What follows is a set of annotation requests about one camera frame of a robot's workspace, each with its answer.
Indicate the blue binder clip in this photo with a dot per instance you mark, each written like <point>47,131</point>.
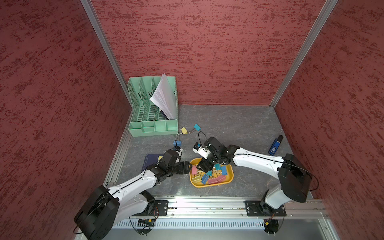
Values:
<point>177,143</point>
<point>204,179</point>
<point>224,170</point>

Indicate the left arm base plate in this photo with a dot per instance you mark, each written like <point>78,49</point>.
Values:
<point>156,208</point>

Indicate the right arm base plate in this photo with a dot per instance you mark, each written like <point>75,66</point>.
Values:
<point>261,209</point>

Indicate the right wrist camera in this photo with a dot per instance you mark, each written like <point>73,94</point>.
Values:
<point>201,150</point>

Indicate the pink binder clip back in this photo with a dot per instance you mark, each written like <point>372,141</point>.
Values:
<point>212,181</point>

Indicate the white papers in organizer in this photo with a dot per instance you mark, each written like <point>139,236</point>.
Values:
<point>165,97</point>

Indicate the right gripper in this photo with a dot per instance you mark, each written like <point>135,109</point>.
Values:
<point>204,164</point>

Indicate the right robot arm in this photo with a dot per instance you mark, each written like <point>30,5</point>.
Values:
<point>294,178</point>

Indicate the yellow plastic storage box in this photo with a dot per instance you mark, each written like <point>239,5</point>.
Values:
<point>216,173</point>

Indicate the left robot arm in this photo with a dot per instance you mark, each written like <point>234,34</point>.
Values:
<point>107,207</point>

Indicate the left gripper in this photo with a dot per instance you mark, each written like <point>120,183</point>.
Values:
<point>184,170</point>

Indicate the pink binder clip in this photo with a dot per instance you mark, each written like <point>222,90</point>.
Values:
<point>194,171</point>
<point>212,181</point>
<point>221,178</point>

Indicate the green plastic desk organizer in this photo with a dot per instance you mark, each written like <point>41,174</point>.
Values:
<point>147,119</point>

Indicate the dark blue notebook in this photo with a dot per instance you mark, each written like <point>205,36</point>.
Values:
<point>150,159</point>

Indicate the yellow binder clip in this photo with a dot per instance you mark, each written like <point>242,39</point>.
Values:
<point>196,180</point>
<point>183,131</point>

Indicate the blue binder clip front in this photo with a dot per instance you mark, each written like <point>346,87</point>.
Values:
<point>224,170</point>

